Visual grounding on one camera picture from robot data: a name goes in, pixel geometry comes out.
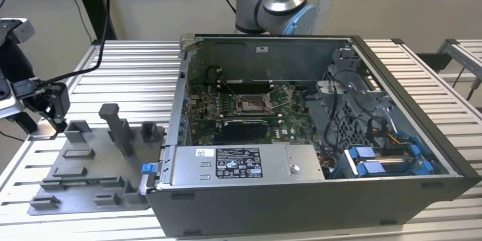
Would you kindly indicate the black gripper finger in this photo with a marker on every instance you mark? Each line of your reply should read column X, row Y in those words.
column 28, row 123
column 58, row 100

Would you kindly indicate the CPU socket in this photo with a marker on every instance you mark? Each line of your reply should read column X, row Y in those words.
column 250, row 105

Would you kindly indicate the black RAM slot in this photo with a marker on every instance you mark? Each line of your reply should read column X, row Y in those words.
column 253, row 115

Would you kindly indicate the grey plastic parts rack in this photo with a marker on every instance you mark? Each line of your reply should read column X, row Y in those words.
column 106, row 167

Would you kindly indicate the blue case latch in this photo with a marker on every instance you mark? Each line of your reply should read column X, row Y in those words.
column 148, row 168

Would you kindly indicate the silver power supply with label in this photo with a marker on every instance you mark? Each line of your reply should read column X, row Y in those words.
column 188, row 167

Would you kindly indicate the thin metal locking lever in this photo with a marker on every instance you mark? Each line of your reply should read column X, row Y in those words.
column 227, row 87

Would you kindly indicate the black graphics card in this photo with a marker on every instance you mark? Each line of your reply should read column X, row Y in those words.
column 245, row 131

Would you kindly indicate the green motherboard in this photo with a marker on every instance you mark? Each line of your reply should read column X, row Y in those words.
column 294, row 128

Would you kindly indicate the black open PC case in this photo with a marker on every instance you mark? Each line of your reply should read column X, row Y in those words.
column 263, row 210

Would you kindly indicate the grey metal disk cage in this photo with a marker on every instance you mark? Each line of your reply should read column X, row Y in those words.
column 350, row 117

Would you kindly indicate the small blue disk carrier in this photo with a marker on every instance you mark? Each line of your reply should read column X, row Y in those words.
column 363, row 152

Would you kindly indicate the large blue disk carrier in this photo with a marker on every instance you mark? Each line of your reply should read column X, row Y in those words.
column 373, row 168

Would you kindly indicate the metal slat side table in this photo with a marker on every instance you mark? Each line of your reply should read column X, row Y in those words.
column 465, row 54

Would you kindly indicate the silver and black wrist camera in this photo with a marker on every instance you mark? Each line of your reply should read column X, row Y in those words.
column 7, row 105

